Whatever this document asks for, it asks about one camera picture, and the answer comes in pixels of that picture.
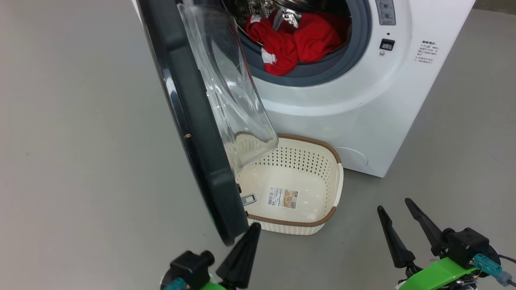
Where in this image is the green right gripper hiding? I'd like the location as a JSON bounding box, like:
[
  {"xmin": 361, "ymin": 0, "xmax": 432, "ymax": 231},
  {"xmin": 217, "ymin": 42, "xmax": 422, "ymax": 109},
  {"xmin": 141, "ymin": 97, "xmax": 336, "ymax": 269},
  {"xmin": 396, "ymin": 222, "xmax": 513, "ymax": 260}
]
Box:
[{"xmin": 377, "ymin": 197, "xmax": 480, "ymax": 290}]

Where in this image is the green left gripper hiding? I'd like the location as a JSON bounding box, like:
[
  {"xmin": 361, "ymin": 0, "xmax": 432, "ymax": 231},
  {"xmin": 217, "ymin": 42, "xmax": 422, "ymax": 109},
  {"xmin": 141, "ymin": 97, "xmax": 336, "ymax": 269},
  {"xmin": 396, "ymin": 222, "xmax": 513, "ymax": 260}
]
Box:
[{"xmin": 200, "ymin": 223, "xmax": 261, "ymax": 290}]

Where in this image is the washing machine door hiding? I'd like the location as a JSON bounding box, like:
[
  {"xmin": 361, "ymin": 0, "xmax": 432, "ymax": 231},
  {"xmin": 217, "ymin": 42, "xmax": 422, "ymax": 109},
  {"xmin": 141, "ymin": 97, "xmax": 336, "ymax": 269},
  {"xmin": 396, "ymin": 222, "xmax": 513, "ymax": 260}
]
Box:
[{"xmin": 135, "ymin": 0, "xmax": 279, "ymax": 246}]

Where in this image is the red garment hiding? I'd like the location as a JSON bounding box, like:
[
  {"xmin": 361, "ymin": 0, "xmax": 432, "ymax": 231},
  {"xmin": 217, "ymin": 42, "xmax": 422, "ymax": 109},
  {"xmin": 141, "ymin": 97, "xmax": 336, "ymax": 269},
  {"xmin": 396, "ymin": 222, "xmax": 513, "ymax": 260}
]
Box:
[{"xmin": 246, "ymin": 11, "xmax": 350, "ymax": 76}]

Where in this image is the product label sticker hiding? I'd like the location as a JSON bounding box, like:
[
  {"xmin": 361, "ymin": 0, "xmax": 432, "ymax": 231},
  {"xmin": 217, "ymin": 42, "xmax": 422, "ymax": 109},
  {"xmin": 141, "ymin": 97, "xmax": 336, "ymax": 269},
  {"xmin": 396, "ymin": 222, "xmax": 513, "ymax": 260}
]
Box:
[{"xmin": 267, "ymin": 187, "xmax": 299, "ymax": 209}]

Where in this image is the cream basket with brown rim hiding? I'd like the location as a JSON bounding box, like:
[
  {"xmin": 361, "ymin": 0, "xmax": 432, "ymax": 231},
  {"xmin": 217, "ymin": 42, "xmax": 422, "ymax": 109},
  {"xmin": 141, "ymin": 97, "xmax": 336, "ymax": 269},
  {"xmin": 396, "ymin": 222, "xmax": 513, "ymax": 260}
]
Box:
[{"xmin": 235, "ymin": 132, "xmax": 344, "ymax": 236}]

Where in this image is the white front-load washing machine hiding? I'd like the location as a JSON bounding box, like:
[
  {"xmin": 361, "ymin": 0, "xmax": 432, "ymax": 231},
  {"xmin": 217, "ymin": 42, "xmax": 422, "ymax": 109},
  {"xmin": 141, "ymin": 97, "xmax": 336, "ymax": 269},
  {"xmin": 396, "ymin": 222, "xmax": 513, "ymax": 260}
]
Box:
[{"xmin": 133, "ymin": 0, "xmax": 476, "ymax": 178}]

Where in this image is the printed instruction label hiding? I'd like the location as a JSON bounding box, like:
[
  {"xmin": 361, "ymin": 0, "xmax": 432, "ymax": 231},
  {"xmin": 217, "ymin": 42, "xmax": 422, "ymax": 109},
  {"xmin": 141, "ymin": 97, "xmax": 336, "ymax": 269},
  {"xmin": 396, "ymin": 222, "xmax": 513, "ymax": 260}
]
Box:
[{"xmin": 415, "ymin": 40, "xmax": 440, "ymax": 65}]

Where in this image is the round drain filter cover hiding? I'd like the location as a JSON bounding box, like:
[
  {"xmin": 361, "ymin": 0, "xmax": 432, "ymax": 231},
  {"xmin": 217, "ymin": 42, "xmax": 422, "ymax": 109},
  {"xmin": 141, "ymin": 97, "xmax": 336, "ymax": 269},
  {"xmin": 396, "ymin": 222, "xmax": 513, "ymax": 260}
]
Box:
[{"xmin": 334, "ymin": 147, "xmax": 368, "ymax": 168}]

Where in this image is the grey sticker beside drum opening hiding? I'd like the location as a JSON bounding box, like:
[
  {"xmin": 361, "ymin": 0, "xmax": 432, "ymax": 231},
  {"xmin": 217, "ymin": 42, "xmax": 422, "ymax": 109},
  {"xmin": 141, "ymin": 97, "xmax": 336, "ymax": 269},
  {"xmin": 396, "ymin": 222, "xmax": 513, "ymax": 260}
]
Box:
[{"xmin": 375, "ymin": 0, "xmax": 397, "ymax": 26}]

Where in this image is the teal right cable connector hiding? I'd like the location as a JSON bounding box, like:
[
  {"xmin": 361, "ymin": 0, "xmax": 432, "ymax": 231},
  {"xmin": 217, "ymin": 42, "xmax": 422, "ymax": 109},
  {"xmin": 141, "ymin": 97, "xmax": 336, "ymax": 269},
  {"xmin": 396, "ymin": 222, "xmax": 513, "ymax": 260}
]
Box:
[{"xmin": 473, "ymin": 254, "xmax": 513, "ymax": 287}]

